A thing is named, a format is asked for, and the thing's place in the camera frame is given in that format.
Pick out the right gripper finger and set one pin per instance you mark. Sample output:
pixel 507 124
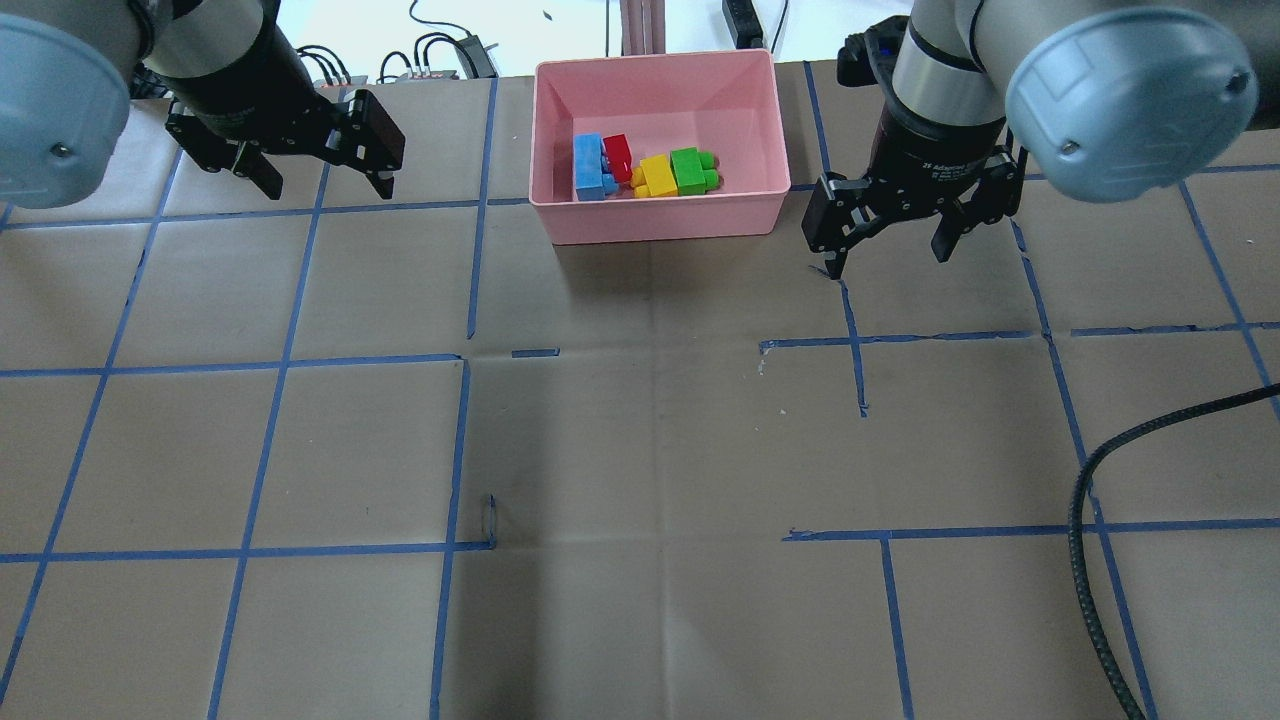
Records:
pixel 836 220
pixel 956 219

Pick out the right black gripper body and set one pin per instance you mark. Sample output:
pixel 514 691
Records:
pixel 925 152

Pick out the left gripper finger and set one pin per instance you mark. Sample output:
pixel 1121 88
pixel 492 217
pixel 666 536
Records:
pixel 255 166
pixel 374 143

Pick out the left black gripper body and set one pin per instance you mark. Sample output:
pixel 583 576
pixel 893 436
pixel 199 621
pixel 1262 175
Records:
pixel 243 92

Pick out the green toy block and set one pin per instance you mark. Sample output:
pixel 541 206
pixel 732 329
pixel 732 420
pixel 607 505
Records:
pixel 695 171

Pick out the yellow toy block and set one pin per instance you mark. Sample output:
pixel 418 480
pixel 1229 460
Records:
pixel 654 178

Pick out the blue toy block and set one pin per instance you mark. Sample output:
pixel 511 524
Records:
pixel 592 176

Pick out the red toy block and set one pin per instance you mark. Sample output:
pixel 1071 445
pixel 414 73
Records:
pixel 618 158

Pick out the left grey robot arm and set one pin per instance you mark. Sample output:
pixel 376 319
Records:
pixel 67 68

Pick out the pink plastic box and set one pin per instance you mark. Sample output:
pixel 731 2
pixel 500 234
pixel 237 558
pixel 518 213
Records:
pixel 725 103

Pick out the black power adapter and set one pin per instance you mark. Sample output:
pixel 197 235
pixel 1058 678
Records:
pixel 475 60

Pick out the black power strip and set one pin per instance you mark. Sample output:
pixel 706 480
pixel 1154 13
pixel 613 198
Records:
pixel 743 24

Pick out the aluminium frame post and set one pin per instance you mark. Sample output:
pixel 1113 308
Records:
pixel 643 27

